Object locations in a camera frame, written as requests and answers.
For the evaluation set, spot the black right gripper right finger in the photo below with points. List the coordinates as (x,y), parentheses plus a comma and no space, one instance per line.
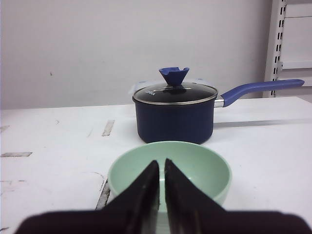
(189,210)

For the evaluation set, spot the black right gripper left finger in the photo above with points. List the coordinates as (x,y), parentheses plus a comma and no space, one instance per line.
(135,210)

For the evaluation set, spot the green bowl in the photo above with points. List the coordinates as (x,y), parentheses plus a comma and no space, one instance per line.
(206,169)

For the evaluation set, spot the dark blue saucepan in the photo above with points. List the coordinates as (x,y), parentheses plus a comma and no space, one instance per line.
(195,122)

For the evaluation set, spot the glass pot lid blue knob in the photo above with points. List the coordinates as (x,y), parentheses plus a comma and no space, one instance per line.
(175,91)

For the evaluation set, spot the clear plastic food container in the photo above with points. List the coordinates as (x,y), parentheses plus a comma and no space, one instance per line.
(145,83)

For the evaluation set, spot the white slotted shelf rack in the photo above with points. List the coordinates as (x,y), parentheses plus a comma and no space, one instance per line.
(289,52)

